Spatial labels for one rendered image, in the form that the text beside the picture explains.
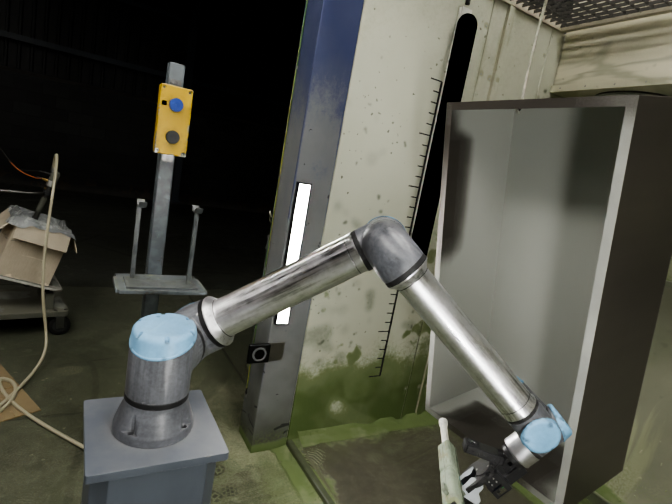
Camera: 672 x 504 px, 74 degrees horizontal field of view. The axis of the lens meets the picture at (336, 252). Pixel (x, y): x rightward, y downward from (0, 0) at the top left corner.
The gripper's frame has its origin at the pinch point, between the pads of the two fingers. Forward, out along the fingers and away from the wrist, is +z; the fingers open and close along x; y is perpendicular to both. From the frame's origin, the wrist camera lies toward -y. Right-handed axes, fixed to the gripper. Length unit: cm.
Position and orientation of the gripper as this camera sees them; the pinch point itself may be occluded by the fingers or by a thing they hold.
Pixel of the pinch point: (454, 490)
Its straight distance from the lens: 149.7
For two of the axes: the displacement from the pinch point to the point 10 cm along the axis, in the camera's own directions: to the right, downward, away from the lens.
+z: -7.1, 6.8, 1.9
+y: 6.8, 7.3, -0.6
